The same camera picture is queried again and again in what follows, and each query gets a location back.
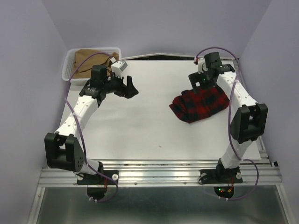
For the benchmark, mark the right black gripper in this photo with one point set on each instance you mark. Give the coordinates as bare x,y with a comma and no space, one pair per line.
194,77

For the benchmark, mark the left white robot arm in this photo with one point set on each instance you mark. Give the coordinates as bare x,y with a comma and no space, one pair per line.
65,148

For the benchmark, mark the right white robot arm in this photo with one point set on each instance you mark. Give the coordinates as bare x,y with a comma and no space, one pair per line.
246,117

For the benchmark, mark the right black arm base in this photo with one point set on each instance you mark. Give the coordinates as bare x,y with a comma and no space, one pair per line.
220,175

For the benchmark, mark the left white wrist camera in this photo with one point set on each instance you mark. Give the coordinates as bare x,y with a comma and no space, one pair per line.
118,67

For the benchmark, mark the white plastic laundry basket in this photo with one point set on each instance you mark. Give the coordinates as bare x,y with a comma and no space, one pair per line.
69,60

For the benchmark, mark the red plaid pleated skirt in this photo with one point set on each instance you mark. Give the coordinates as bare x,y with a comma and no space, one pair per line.
190,107

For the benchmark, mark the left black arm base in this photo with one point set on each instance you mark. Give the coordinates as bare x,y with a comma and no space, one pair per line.
89,177

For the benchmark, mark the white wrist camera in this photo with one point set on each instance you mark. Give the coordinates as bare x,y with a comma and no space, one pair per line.
201,64
118,67

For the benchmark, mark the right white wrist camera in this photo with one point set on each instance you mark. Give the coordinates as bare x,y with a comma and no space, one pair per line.
201,64

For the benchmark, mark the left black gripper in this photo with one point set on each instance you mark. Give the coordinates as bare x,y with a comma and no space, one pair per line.
128,91

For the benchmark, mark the aluminium rail frame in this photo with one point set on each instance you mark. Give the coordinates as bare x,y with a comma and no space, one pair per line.
159,159

